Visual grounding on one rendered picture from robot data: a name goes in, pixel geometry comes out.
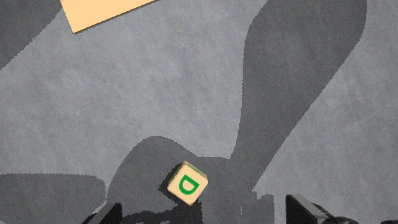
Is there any tan square mat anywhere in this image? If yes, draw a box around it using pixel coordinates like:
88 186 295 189
60 0 157 34

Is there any tan block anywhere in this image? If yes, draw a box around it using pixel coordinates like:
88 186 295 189
167 161 208 206

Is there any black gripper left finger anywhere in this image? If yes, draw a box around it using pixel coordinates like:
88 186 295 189
81 203 123 224

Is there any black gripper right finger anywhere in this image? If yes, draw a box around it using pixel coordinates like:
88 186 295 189
286 194 359 224

